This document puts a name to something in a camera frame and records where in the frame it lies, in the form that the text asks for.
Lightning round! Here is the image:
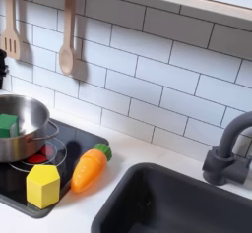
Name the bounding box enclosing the green wooden block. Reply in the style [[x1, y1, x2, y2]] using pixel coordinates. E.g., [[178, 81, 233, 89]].
[[0, 113, 20, 139]]

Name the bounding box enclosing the steel pot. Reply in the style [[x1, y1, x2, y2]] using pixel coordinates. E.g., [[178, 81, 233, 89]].
[[0, 93, 61, 163]]

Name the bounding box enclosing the slotted wooden spatula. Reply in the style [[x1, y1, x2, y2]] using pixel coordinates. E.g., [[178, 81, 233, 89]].
[[0, 0, 23, 61]]

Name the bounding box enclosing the wooden spoon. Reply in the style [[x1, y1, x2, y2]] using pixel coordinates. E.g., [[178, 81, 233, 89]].
[[58, 0, 80, 77]]

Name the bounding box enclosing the black toy stove top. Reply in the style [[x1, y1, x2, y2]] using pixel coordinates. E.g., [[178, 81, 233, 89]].
[[0, 117, 110, 219]]

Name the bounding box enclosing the yellow wooden block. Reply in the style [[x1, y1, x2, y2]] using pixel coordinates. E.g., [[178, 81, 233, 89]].
[[26, 164, 61, 210]]

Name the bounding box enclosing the orange toy carrot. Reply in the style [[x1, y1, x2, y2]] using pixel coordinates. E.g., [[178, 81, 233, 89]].
[[70, 143, 113, 195]]

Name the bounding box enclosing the dark grey sink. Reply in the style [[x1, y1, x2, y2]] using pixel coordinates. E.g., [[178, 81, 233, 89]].
[[91, 162, 252, 233]]

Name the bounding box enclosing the dark grey tap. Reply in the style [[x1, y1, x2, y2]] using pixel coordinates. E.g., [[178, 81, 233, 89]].
[[202, 111, 252, 187]]

